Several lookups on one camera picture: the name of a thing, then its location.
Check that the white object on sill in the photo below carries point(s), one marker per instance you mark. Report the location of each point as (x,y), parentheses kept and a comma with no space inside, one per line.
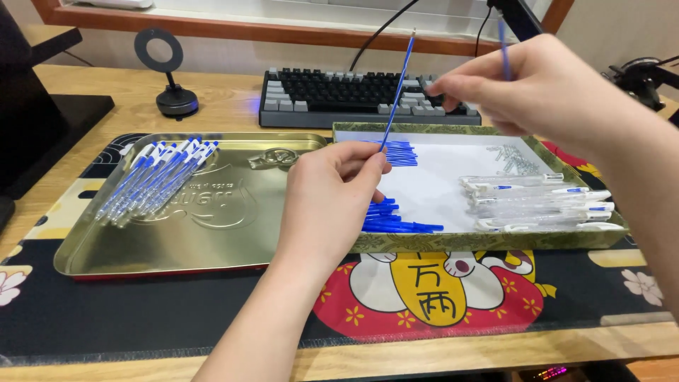
(114,3)

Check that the pile of blue refills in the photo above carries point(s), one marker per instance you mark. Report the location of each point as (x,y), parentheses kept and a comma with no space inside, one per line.
(403,226)
(400,154)

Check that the row of clear pen barrels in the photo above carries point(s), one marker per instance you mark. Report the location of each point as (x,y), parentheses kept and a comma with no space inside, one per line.
(541,204)

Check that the black monitor stand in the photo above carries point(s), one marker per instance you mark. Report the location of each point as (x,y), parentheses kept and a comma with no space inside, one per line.
(37,127)

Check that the pile of assembled blue pens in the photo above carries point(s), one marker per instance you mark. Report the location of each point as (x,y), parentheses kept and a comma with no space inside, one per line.
(154,178)

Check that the person's right fingers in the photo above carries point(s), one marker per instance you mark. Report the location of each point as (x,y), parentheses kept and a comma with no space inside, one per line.
(467,87)

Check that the black and grey keyboard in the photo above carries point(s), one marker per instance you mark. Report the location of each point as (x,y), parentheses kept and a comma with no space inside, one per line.
(339,95)

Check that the person's right hand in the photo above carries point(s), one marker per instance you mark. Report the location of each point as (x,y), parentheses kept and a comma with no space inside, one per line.
(557,90)

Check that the gold metal tray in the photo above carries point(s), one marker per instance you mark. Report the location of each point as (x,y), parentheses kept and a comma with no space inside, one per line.
(223,228)

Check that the wooden window frame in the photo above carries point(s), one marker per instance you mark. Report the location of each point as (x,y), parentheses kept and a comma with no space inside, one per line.
(265,33)

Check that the dark device with coloured lights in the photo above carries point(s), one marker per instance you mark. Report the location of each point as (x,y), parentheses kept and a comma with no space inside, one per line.
(551,372)

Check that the blurred blue pen refill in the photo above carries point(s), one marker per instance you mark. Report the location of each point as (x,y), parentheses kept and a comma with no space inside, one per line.
(504,50)

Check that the person's left hand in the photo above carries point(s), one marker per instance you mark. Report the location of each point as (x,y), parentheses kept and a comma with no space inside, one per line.
(323,207)

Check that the pile of small metal springs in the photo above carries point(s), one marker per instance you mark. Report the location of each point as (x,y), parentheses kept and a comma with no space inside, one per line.
(513,159)

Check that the black cat print desk mat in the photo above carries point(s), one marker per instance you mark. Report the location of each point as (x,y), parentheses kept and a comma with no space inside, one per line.
(159,313)

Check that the long blue pen refill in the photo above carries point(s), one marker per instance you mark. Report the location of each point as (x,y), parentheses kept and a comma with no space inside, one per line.
(398,90)

